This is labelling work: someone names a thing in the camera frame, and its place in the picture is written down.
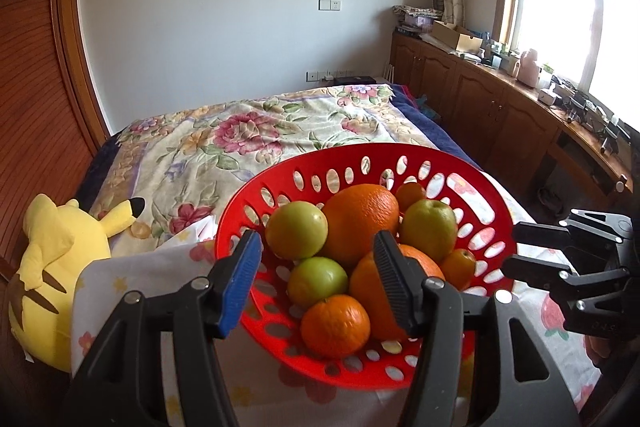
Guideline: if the open cardboard box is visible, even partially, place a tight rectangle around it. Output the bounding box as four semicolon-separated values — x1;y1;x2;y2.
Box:
431;21;485;52

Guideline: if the pink storage box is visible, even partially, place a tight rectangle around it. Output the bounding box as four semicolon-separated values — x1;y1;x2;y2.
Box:
398;14;435;32

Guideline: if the wooden cabinet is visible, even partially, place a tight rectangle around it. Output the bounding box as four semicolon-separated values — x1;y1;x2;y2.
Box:
387;32;631;208

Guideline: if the row of wall sockets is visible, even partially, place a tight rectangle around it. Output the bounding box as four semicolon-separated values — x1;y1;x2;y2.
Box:
306;68;362;82

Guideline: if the folded patterned cloth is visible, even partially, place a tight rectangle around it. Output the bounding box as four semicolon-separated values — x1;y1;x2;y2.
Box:
392;4;443;16

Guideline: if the red perforated plastic basket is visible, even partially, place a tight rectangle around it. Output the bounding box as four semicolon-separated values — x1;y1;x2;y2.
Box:
215;143;517;392

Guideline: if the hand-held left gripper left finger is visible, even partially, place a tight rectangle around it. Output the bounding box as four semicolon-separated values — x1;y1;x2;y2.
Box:
62;230;264;427

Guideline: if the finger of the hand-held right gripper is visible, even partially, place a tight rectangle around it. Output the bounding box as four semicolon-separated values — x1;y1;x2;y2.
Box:
512;208;633;260
501;255;632;339

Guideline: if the white jug on cabinet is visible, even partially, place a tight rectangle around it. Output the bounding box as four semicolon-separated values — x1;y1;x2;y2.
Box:
515;49;541;85

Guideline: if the small yellow-green pear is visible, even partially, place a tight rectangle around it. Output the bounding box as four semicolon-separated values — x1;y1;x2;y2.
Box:
399;199;458;264

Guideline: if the wooden framed window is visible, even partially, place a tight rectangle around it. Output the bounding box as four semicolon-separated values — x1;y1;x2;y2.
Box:
492;0;640;128

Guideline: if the large orange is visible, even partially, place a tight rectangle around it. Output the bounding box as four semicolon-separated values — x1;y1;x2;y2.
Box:
320;183;401;273
348;243;447;342

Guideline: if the medium tangerine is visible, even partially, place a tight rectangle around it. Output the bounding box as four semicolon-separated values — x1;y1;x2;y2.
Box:
300;294;371;360
395;181;427;212

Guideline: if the floral blanket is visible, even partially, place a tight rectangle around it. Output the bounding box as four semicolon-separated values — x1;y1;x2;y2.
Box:
87;83;436;248

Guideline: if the green apple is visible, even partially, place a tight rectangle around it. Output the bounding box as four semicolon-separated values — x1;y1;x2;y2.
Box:
265;201;329;259
287;256;349;309

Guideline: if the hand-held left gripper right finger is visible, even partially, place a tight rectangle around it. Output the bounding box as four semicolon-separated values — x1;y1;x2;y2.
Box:
372;230;581;427

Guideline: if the white strawberry print tablecloth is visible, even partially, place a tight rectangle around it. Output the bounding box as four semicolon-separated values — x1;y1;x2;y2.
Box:
70;157;608;427

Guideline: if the yellow plush toy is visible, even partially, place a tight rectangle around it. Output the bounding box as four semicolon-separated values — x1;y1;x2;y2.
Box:
7;194;146;373

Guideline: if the small tangerine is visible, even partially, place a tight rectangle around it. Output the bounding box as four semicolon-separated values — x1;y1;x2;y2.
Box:
440;248;477;292

